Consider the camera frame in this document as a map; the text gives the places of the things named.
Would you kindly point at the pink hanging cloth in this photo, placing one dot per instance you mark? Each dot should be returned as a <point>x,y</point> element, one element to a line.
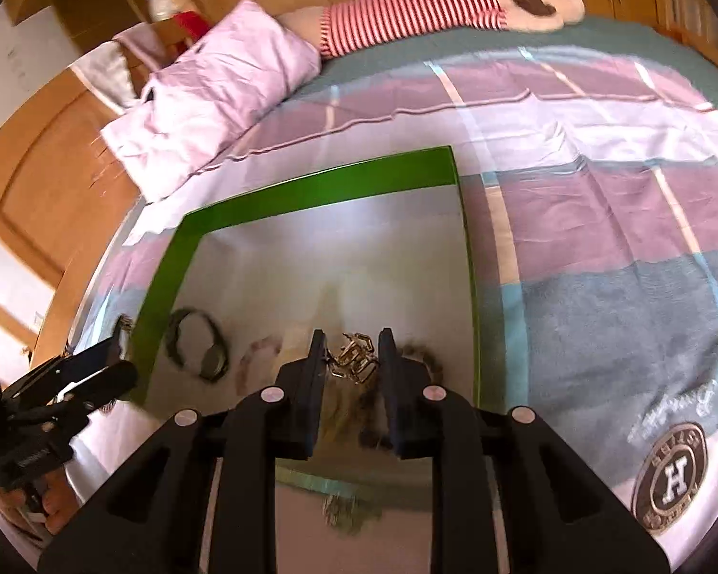
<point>140,45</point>

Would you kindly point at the person's left hand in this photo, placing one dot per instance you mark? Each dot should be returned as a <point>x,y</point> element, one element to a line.
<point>54,505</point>

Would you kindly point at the striped plush toy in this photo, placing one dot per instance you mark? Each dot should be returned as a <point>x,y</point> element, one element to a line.
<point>431,6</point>

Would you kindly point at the white hanging cloth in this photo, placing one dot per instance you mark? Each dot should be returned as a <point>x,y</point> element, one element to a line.
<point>105,75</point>

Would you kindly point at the pink pillow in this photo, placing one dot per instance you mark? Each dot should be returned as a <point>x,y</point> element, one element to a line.
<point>215,89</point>

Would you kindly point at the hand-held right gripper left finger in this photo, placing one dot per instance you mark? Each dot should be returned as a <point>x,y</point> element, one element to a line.
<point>302,394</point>

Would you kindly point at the small silver charm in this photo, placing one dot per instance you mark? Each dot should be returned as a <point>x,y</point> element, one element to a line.
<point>344,511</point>

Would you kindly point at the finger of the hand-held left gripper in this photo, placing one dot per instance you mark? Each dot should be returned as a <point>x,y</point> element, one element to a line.
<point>78,365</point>
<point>111,378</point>

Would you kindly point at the green cardboard box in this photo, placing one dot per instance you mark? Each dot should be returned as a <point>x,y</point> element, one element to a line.
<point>335,251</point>

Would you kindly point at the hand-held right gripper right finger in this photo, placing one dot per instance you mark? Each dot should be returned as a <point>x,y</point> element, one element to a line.
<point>398,394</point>

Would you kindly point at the red hanging cloth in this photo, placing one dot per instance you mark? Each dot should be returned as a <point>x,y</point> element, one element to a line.
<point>190,25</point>

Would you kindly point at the black wrist band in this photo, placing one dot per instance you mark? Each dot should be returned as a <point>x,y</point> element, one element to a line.
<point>176,353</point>

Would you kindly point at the wooden headboard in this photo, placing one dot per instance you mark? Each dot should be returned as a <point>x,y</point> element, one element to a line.
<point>48,149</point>

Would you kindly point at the plaid printed bedsheet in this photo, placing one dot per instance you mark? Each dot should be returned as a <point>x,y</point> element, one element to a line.
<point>604,221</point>

